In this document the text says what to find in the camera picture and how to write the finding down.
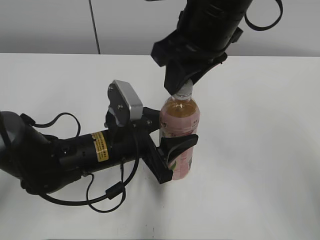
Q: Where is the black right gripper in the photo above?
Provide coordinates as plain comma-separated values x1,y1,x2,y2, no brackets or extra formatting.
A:
151,31,228,95

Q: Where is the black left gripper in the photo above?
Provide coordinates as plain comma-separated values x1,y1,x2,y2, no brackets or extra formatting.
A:
104,107,199,184

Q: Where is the white bottle cap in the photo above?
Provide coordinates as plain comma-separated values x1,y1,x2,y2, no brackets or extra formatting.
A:
173,79,193,100

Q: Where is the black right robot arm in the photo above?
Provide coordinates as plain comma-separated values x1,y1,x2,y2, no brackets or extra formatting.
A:
150,0,252,95

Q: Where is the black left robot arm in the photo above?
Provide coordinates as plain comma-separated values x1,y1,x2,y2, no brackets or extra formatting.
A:
0,107,198,195

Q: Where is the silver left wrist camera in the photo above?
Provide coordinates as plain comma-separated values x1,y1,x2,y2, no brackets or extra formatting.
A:
107,79,144,127

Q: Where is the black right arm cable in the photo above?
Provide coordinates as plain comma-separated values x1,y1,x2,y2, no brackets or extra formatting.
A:
244,0,284,32

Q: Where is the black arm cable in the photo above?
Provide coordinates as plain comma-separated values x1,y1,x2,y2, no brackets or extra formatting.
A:
244,0,284,32
23,112,141,213

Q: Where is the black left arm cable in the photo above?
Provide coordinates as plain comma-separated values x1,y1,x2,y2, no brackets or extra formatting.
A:
23,112,141,213

